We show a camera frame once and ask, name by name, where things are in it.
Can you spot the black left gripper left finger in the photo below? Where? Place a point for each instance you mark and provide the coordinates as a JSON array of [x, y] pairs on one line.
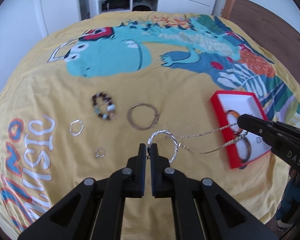
[[94, 209]]

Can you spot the dark brown bangle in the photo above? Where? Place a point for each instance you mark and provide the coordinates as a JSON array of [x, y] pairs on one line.
[[244, 150]]

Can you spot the yellow dinosaur bed cover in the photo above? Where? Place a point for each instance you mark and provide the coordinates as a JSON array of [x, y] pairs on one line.
[[83, 99]]

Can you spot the white door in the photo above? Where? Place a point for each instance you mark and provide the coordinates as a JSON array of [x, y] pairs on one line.
[[59, 14]]

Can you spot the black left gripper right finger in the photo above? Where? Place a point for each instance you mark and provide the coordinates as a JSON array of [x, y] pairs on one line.
[[201, 208]]

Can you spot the twisted silver bangle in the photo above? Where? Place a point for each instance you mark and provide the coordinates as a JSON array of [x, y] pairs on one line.
[[167, 140]]

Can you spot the red jewelry box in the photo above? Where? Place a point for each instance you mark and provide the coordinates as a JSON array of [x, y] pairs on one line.
[[229, 106]]

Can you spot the thin gold bangles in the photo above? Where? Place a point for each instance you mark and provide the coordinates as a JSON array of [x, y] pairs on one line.
[[143, 116]]

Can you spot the orange amber bangle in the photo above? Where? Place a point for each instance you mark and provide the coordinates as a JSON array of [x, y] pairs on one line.
[[232, 117]]

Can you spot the wooden headboard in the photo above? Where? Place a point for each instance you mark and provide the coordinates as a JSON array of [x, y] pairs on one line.
[[269, 30]]

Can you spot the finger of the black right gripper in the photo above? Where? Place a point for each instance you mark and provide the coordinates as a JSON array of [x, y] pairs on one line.
[[281, 137]]

